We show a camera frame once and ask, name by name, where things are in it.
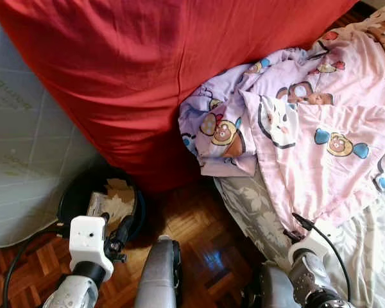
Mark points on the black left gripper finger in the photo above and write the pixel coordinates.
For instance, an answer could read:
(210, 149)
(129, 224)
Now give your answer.
(106, 219)
(123, 231)

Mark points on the pink cartoon print blanket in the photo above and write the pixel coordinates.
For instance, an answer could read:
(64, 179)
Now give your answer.
(308, 141)

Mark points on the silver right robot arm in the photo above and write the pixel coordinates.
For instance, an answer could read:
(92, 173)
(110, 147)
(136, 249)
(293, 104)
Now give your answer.
(308, 276)

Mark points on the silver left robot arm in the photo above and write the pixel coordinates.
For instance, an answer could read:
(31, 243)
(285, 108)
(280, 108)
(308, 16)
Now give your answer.
(70, 292)

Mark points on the brown and white paper rubbish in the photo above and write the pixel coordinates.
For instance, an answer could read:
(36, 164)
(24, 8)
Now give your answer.
(119, 205)

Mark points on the black round waste bin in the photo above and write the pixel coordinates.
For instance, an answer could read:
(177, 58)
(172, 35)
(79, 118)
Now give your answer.
(74, 192)

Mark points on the silver left robot leg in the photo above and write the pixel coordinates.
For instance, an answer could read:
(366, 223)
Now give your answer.
(157, 276)

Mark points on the silver robot leg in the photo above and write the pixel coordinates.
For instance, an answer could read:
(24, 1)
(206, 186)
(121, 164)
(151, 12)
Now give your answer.
(157, 276)
(269, 292)

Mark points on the silver right robot leg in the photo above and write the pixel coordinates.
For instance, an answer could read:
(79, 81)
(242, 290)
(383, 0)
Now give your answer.
(269, 292)

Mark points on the beige floral bed sheet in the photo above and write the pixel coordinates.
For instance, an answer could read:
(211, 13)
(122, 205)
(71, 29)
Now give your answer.
(372, 256)

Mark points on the red covered mattress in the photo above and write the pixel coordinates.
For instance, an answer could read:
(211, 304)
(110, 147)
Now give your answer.
(147, 77)

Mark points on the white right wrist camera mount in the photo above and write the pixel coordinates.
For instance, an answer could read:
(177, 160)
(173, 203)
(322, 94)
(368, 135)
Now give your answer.
(317, 242)

